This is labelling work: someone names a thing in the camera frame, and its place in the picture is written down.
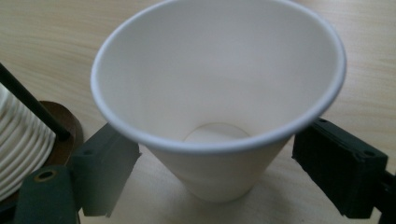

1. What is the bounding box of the white paper drinking cup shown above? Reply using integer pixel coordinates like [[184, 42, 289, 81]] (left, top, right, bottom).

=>
[[90, 0, 347, 203]]

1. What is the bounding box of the stack of white paper cups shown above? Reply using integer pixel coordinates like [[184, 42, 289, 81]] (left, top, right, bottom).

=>
[[0, 83, 57, 202]]

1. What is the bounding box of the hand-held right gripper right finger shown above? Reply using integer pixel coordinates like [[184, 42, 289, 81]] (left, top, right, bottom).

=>
[[291, 118, 389, 219]]

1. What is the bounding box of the black wire cup holder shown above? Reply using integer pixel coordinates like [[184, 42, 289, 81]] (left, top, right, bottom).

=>
[[0, 62, 84, 213]]

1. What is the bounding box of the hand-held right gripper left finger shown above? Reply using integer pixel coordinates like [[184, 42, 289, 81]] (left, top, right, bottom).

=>
[[69, 122, 143, 218]]

